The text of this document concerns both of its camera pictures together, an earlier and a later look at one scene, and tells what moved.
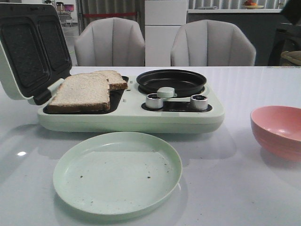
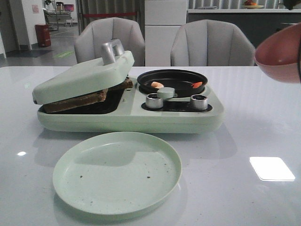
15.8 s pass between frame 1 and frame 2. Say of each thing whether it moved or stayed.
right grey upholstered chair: stayed
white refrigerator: stayed
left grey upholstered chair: stayed
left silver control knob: stayed
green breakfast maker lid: moved
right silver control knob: stayed
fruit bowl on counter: stayed
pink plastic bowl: moved
